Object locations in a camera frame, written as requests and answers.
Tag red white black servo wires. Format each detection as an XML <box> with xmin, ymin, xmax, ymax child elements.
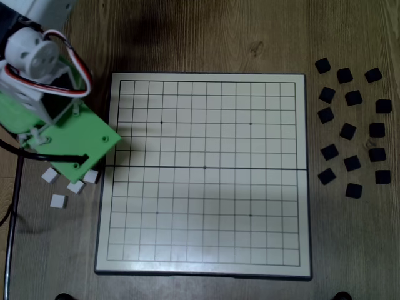
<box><xmin>0</xmin><ymin>29</ymin><xmax>94</xmax><ymax>99</ymax></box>

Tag white cube stone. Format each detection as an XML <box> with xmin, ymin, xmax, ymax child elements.
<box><xmin>82</xmin><ymin>168</ymin><xmax>101</xmax><ymax>184</ymax></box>
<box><xmin>41</xmin><ymin>167</ymin><xmax>61</xmax><ymax>184</ymax></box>
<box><xmin>49</xmin><ymin>194</ymin><xmax>69</xmax><ymax>209</ymax></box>
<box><xmin>66</xmin><ymin>179</ymin><xmax>87</xmax><ymax>195</ymax></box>

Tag thin dark cable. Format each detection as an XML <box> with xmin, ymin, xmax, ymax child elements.
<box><xmin>0</xmin><ymin>202</ymin><xmax>16</xmax><ymax>228</ymax></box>

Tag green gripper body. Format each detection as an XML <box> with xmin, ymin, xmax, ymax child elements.
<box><xmin>0</xmin><ymin>91</ymin><xmax>48</xmax><ymax>140</ymax></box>

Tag white grid Go board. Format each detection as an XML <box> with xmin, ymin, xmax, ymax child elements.
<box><xmin>94</xmin><ymin>71</ymin><xmax>313</xmax><ymax>281</ymax></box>

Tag black cube stone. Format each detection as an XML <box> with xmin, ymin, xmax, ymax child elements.
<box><xmin>374</xmin><ymin>169</ymin><xmax>392</xmax><ymax>185</ymax></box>
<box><xmin>317</xmin><ymin>167</ymin><xmax>338</xmax><ymax>186</ymax></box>
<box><xmin>318</xmin><ymin>86</ymin><xmax>337</xmax><ymax>104</ymax></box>
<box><xmin>320</xmin><ymin>143</ymin><xmax>340</xmax><ymax>162</ymax></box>
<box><xmin>336</xmin><ymin>67</ymin><xmax>354</xmax><ymax>84</ymax></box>
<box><xmin>343</xmin><ymin>154</ymin><xmax>362</xmax><ymax>173</ymax></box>
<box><xmin>344</xmin><ymin>89</ymin><xmax>364</xmax><ymax>107</ymax></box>
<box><xmin>314</xmin><ymin>57</ymin><xmax>332</xmax><ymax>75</ymax></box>
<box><xmin>368</xmin><ymin>147</ymin><xmax>387</xmax><ymax>163</ymax></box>
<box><xmin>345</xmin><ymin>182</ymin><xmax>364</xmax><ymax>199</ymax></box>
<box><xmin>375</xmin><ymin>98</ymin><xmax>393</xmax><ymax>114</ymax></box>
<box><xmin>339</xmin><ymin>122</ymin><xmax>358</xmax><ymax>141</ymax></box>
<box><xmin>364</xmin><ymin>67</ymin><xmax>384</xmax><ymax>84</ymax></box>
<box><xmin>369</xmin><ymin>122</ymin><xmax>386</xmax><ymax>138</ymax></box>
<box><xmin>317</xmin><ymin>106</ymin><xmax>335</xmax><ymax>124</ymax></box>

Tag white zip tie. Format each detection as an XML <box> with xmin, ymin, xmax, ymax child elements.
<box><xmin>18</xmin><ymin>127</ymin><xmax>53</xmax><ymax>148</ymax></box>
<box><xmin>70</xmin><ymin>99</ymin><xmax>85</xmax><ymax>116</ymax></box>

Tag green camera mount plate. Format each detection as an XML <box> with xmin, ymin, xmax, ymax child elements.
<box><xmin>24</xmin><ymin>101</ymin><xmax>123</xmax><ymax>184</ymax></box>

